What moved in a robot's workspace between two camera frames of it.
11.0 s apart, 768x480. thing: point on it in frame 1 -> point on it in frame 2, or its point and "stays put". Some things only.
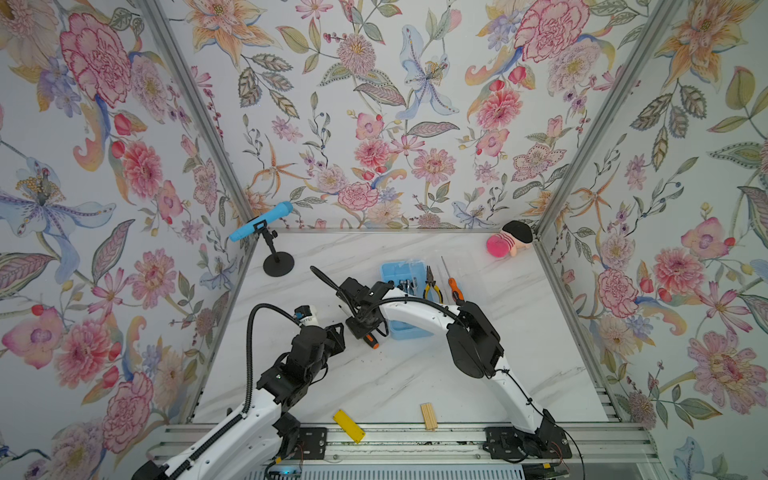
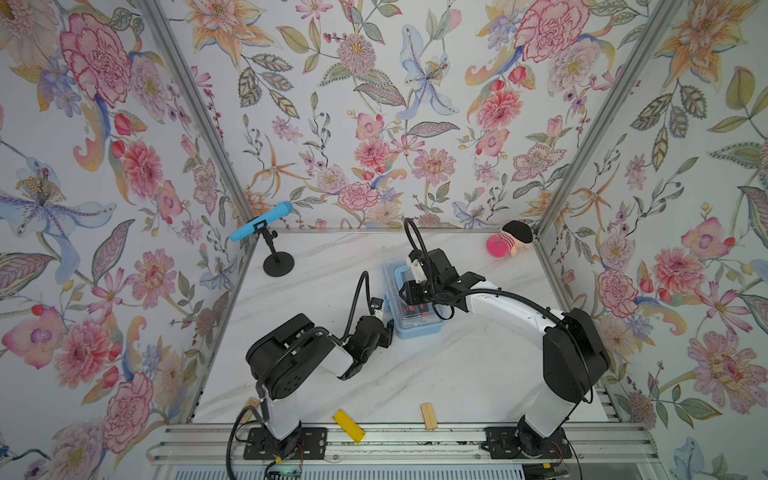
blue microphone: [284, 209] stays put
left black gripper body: [332, 345] -> [384, 340]
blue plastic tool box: [402, 270] stays put
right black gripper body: [358, 326] -> [422, 294]
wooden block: [429, 417] stays put
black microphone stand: [279, 263] stays put
